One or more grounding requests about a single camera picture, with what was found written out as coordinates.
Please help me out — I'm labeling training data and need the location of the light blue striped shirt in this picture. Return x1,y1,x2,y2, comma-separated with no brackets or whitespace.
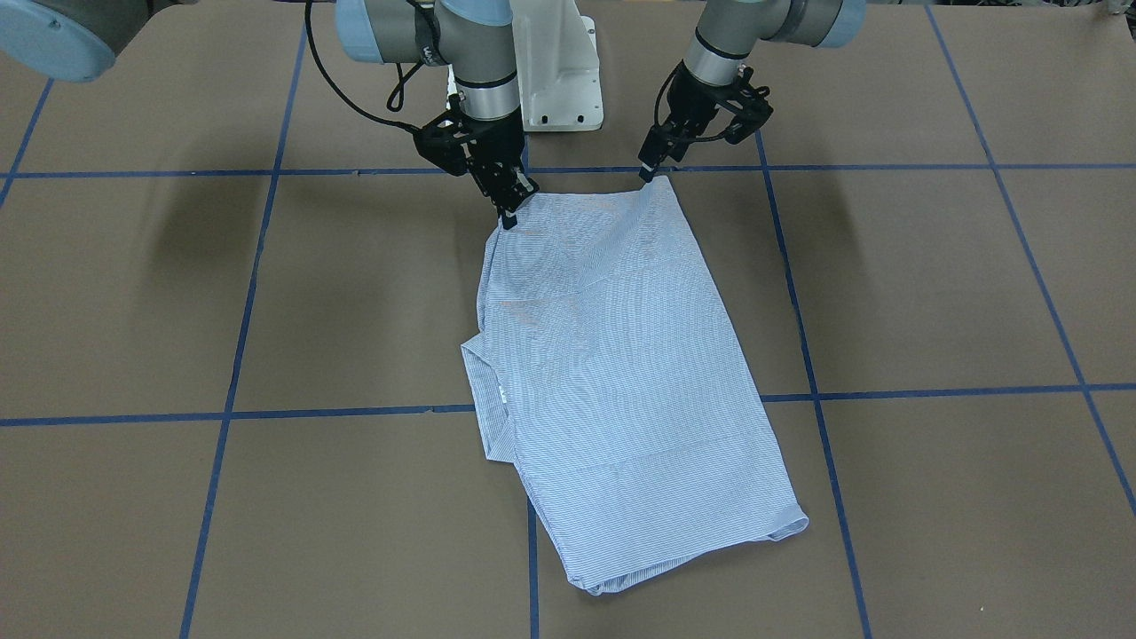
461,177,810,596

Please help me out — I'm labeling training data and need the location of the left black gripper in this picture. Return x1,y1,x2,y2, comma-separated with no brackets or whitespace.
638,63,738,185

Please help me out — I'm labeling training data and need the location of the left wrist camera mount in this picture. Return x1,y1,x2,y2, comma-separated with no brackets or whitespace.
718,65,774,146

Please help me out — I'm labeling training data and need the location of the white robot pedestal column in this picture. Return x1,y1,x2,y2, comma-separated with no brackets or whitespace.
438,1,604,133

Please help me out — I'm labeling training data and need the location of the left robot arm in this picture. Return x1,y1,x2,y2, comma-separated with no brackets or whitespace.
638,1,867,183

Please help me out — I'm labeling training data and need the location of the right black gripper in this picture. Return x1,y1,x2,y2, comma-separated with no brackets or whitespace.
458,113,540,231

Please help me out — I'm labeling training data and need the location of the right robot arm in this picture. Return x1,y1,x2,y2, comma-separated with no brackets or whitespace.
3,1,538,229

